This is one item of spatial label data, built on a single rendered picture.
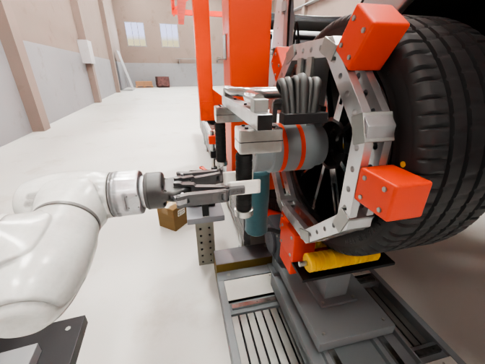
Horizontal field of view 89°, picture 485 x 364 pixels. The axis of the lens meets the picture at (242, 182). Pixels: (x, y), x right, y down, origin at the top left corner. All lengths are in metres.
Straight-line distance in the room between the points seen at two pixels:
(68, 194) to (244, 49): 0.80
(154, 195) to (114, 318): 1.01
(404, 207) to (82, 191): 0.55
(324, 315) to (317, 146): 0.65
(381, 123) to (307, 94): 0.14
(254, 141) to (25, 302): 0.40
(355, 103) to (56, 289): 0.55
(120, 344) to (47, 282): 0.98
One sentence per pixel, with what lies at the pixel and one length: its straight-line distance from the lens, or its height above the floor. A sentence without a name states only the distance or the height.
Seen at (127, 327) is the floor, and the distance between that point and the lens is 1.38.
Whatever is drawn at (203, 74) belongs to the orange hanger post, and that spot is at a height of 1.02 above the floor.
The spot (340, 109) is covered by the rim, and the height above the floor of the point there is 0.96.
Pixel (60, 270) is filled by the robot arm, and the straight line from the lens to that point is 0.40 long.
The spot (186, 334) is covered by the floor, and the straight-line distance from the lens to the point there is 1.29.
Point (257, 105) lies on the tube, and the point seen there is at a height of 0.99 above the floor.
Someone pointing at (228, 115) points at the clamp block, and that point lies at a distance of 0.81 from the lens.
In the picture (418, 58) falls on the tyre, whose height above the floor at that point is 1.07.
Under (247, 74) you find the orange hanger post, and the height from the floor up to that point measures 1.04.
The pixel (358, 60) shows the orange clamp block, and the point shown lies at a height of 1.07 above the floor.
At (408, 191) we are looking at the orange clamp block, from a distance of 0.48.
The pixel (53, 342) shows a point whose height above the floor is 0.30.
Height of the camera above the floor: 1.05
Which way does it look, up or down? 24 degrees down
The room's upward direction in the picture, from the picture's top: straight up
